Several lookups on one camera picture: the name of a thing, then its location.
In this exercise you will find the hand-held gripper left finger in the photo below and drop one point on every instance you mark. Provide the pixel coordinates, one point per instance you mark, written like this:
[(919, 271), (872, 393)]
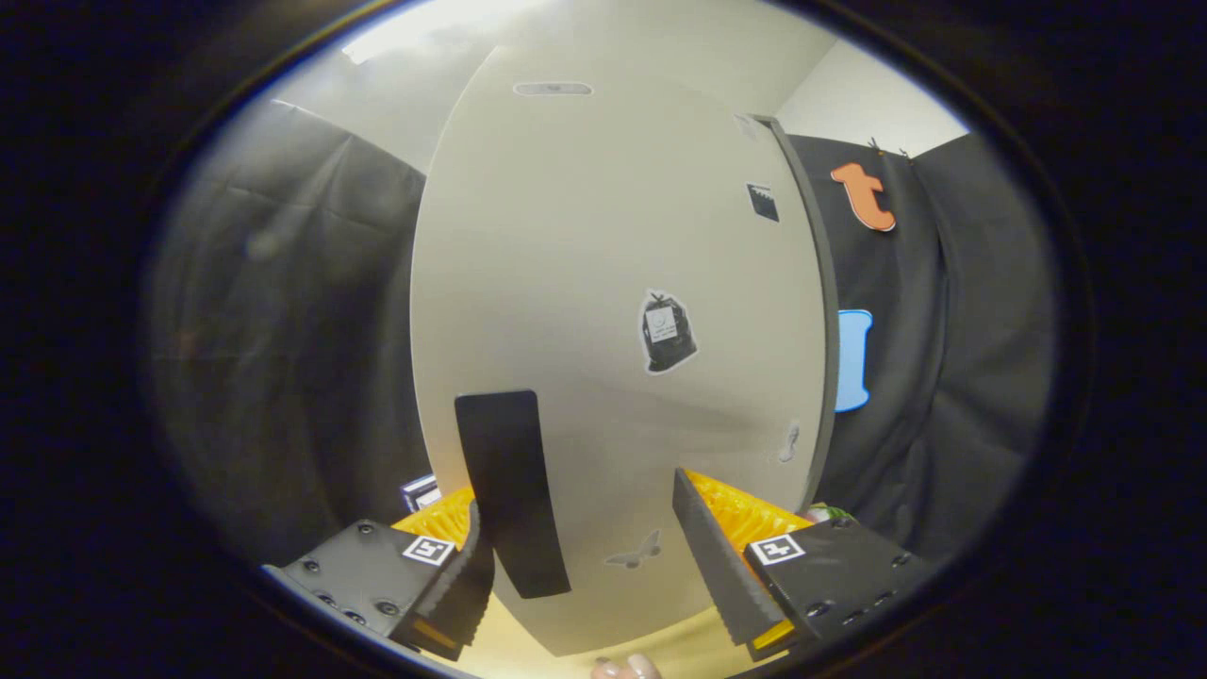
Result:
[(462, 594)]

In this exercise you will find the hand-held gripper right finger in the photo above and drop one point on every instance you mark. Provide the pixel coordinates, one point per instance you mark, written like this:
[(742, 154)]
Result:
[(717, 575)]

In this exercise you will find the grey shoe cabinet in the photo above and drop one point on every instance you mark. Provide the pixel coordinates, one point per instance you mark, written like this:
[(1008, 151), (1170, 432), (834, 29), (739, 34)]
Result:
[(832, 358)]

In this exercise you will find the cream shoe cabinet door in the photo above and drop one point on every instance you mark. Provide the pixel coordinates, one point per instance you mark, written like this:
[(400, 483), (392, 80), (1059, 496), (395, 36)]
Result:
[(585, 236)]

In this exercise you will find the dark blue book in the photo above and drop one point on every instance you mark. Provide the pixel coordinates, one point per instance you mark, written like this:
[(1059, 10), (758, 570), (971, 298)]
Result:
[(415, 483)]

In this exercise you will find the watermelon slice toy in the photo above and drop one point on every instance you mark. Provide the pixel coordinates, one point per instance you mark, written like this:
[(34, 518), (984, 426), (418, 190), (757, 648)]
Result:
[(822, 512)]

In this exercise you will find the black backdrop cloth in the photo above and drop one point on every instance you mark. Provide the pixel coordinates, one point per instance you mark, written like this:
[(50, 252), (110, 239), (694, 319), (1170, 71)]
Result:
[(283, 330)]

